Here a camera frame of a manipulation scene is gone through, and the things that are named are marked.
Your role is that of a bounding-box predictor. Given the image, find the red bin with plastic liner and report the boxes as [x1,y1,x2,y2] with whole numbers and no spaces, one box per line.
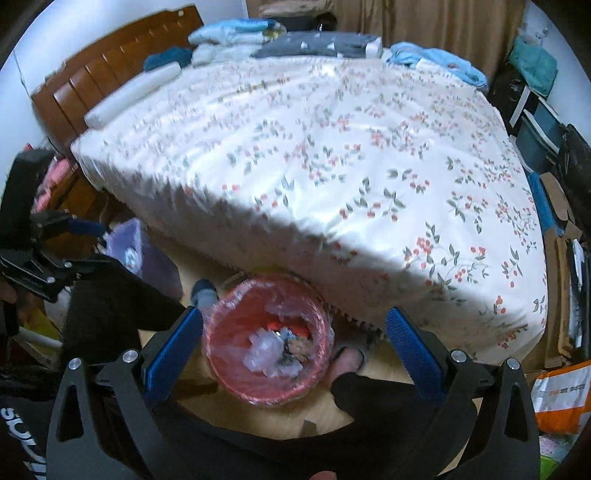
[202,273,334,409]

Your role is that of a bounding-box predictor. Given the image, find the bed with floral cover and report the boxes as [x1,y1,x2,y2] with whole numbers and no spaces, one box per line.
[71,58,550,365]

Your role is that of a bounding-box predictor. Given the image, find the beige curtain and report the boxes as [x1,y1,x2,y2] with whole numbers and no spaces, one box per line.
[247,0,527,80]

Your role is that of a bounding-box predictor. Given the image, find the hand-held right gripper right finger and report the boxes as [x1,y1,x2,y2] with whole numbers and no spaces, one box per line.
[385,307,541,480]

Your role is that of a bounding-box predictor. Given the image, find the blue board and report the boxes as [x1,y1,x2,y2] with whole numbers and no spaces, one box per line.
[525,172,556,232]

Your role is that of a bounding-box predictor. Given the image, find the person's leg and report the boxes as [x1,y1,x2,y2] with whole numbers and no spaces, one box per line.
[59,264,219,370]
[154,345,481,468]

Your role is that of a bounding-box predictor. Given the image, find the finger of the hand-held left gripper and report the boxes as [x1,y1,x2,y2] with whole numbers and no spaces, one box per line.
[30,210,107,241]
[0,251,115,302]

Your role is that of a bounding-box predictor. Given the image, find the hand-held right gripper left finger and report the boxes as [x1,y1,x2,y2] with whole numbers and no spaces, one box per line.
[46,305,204,480]

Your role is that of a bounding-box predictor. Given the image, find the light blue folded clothes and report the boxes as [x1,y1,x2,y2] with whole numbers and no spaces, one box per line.
[188,19,279,65]

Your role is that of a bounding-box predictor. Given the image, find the light blue crumpled cloth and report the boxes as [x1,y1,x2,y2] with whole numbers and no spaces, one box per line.
[385,41,489,92]

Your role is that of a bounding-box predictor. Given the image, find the person's left leg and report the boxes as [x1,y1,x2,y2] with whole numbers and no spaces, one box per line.
[59,264,219,370]

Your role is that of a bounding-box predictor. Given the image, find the pink packets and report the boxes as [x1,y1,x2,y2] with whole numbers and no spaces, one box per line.
[33,156,71,209]

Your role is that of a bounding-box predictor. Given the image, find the orange white bag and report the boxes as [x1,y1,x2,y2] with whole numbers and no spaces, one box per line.
[530,361,591,435]

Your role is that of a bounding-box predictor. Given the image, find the black bag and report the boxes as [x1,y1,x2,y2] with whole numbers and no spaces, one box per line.
[551,124,591,205]

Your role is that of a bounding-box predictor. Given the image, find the teal hanging cloth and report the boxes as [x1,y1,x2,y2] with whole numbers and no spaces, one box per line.
[508,36,558,97]

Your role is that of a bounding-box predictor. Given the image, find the stack of flattened cardboard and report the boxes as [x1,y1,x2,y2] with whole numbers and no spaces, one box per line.
[545,234,591,361]

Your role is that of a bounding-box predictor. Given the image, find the dark teal folded cloth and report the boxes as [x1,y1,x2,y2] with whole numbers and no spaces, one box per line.
[144,47,193,73]

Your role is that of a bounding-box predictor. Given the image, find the white bolster pillow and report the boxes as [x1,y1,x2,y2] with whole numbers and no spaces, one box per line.
[84,62,182,130]

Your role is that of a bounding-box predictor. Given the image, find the grey star print blanket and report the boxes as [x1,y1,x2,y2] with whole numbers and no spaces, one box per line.
[252,32,384,60]

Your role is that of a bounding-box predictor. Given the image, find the beige cushion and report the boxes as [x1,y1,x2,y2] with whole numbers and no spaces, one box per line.
[257,0,334,19]

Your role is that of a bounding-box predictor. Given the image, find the grey storage bin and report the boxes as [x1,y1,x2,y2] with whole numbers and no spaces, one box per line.
[517,99,568,175]

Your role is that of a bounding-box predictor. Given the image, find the wooden headboard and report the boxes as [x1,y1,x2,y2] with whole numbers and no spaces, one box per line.
[31,4,204,149]

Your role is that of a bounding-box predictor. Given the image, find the person's right leg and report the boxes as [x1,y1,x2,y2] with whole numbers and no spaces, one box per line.
[154,345,481,468]

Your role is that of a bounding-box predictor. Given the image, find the white rack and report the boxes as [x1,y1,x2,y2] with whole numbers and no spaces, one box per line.
[508,87,544,138]

